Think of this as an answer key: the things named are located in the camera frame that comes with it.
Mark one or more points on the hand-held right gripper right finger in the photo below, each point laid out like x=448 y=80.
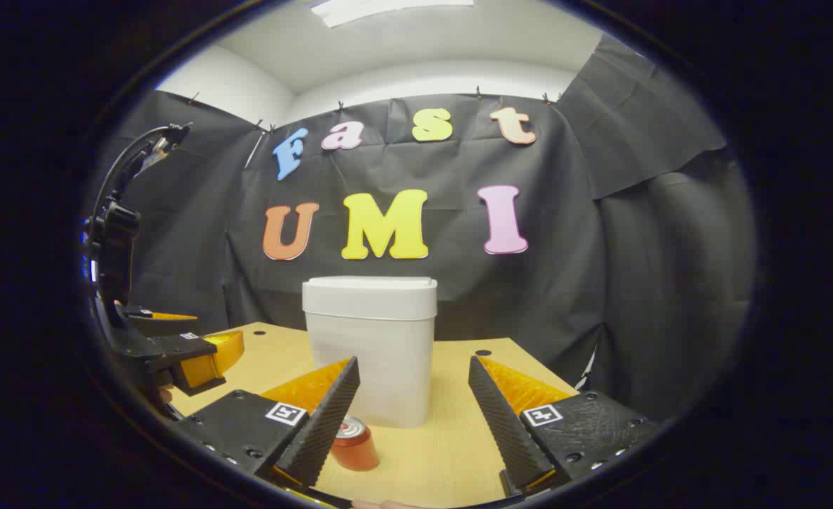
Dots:
x=504 y=424

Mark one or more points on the wooden desktop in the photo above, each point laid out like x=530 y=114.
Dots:
x=430 y=459

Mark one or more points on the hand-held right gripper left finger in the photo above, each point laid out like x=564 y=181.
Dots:
x=317 y=431

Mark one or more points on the long ceiling light panel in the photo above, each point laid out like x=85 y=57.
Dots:
x=388 y=10

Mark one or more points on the white desktop garbage bin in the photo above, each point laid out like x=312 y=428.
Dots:
x=374 y=332

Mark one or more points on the red pop can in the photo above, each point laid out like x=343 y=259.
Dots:
x=356 y=449

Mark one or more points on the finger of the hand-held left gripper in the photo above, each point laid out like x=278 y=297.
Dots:
x=176 y=350
x=155 y=324

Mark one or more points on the black backdrop cloth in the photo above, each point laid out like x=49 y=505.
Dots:
x=458 y=290

